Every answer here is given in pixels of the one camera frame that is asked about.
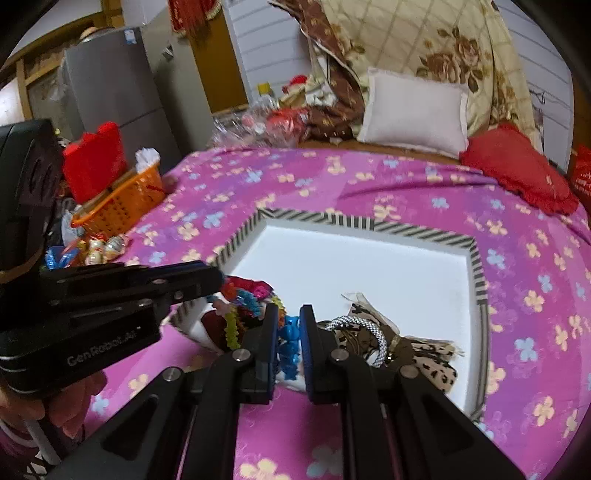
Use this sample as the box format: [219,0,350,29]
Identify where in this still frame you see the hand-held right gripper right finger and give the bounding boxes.
[299,304,527,480]

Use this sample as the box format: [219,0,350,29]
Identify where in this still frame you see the red scrunchie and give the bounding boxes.
[201,276,273,352]

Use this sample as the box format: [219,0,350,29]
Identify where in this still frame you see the red shopping bag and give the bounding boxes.
[570,144,591,199]

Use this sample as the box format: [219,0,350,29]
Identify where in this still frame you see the brown floral quilt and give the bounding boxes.
[270,0,370,141]

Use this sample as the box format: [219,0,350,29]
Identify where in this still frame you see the cream floral quilt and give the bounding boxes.
[318,0,543,153]

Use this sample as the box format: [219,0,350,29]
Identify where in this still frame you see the grey white braided hair band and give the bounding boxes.
[325,316,389,367]

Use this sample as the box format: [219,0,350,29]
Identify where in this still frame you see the black colourful flower scrunchie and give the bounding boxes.
[208,277,287,352]

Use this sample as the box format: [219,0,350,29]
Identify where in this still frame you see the red pillow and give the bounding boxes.
[460,122,580,215]

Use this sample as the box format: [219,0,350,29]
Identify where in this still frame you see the red packets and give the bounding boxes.
[265,108,308,144]

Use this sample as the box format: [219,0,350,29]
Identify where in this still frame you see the red plush toy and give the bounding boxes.
[281,75,310,95]

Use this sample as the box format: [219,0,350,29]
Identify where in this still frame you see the red hanging decoration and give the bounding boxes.
[167,0,222,35]

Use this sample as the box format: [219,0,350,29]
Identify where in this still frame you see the grey refrigerator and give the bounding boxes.
[62,25,181,158]

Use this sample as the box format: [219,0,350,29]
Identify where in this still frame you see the blue bead bracelet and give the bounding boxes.
[276,315,303,381]

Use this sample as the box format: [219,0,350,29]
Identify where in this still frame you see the person's left hand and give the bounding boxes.
[44,368,110,431]

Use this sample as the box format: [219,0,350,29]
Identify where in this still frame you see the leopard print bow hair tie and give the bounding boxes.
[323,291,465,393]

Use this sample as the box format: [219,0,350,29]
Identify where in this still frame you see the clear plastic bags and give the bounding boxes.
[210,108,278,148]

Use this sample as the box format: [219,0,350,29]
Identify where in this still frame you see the orange plastic basket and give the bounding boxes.
[71,164,166,236]

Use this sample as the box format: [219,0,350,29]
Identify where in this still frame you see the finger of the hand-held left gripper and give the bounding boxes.
[59,267,227,320]
[39,260,214,302]

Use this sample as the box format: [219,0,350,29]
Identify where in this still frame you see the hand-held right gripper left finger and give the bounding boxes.
[46,304,281,480]

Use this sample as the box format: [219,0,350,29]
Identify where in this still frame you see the brown wooden door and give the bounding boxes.
[191,0,250,114]

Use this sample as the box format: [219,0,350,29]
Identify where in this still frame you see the white pillow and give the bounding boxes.
[356,68,469,158]

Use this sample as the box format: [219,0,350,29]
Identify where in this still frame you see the striped cardboard box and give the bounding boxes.
[168,208,490,421]

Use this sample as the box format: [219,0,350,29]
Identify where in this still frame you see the red gift bag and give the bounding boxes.
[62,121,129,204]

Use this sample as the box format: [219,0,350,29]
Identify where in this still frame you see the blue foil wrappers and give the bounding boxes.
[45,246,81,271]

